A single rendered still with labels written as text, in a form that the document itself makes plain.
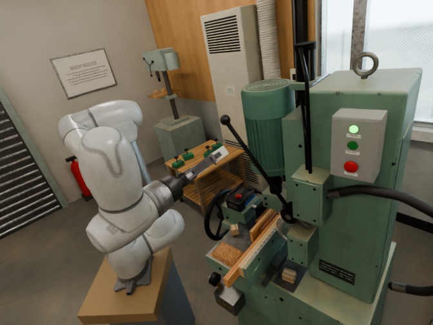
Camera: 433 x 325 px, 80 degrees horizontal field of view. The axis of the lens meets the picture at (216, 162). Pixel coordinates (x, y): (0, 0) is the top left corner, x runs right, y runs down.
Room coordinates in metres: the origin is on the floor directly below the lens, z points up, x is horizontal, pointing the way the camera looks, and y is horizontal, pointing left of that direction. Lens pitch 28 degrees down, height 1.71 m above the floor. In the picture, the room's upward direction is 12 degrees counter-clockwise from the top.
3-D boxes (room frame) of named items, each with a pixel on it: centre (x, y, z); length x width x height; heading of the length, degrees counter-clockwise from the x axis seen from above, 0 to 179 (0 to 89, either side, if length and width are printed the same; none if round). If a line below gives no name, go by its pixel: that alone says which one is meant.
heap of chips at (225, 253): (0.74, 0.03, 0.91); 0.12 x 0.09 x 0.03; 44
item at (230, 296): (0.78, 0.07, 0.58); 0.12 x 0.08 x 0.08; 44
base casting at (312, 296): (0.77, -0.30, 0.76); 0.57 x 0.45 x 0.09; 44
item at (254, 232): (0.86, -0.16, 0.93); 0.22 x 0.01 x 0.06; 134
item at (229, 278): (0.82, -0.17, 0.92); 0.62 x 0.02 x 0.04; 134
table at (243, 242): (0.93, -0.13, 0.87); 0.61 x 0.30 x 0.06; 134
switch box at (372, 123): (0.53, -0.34, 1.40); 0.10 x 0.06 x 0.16; 44
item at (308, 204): (0.60, -0.25, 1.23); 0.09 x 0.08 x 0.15; 44
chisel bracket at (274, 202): (0.84, -0.23, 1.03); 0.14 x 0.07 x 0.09; 44
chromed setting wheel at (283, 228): (0.68, -0.22, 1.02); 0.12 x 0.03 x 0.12; 44
